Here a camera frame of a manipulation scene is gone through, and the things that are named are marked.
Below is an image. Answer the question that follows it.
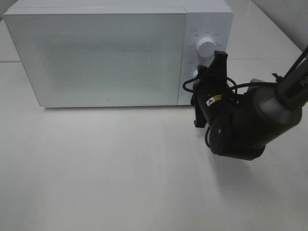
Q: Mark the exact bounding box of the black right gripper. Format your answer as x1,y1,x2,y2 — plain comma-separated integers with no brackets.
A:
191,51,231,129

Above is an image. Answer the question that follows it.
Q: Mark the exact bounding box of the white timer knob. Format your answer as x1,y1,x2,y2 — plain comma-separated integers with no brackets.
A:
192,69,199,84

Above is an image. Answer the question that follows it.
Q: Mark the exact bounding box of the white microwave door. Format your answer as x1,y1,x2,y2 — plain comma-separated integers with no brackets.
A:
4,13,185,107

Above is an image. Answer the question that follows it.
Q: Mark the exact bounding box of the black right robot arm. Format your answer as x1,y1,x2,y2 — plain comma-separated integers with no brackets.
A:
191,51,308,161

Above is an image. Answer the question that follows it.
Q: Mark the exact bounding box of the upper white power knob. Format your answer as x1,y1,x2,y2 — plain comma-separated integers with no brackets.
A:
196,36,216,58

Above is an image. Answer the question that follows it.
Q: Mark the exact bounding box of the white microwave oven body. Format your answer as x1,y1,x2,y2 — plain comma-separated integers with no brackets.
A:
3,0,234,105

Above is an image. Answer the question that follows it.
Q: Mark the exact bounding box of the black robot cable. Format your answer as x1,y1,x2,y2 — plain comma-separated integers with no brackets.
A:
182,44,308,147

